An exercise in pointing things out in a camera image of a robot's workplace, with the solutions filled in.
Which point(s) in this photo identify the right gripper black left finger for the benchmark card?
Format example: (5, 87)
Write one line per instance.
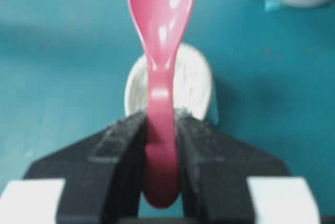
(103, 173)

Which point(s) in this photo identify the pink plastic spoon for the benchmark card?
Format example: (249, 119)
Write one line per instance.
(160, 25)

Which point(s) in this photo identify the speckled ceramic spoon rest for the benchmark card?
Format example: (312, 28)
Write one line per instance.
(193, 85)

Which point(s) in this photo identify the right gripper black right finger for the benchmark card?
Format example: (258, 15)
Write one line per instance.
(214, 167)

